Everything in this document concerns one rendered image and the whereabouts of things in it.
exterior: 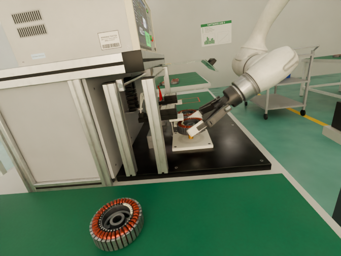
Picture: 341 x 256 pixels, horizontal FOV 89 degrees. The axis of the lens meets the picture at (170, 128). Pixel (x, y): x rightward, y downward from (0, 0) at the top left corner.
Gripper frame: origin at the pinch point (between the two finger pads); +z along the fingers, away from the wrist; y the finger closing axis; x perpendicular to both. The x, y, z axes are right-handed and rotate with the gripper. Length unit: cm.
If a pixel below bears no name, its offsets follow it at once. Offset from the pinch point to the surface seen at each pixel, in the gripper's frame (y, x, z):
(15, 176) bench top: -10, 28, 64
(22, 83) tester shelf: -21, 42, 23
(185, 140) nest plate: -2.0, -3.2, 5.5
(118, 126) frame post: -19.1, 18.9, 13.4
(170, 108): -2.8, 10.8, 2.1
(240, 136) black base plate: -0.6, -15.5, -12.7
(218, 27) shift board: 530, 9, -166
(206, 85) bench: 157, -26, -22
